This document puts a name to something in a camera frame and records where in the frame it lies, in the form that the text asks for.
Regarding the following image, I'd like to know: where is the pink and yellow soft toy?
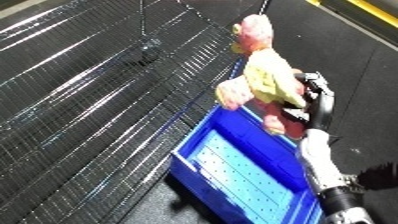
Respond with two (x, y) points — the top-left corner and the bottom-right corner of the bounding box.
(213, 13), (311, 138)

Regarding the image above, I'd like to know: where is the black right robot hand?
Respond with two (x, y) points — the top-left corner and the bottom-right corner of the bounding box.
(278, 71), (338, 133)

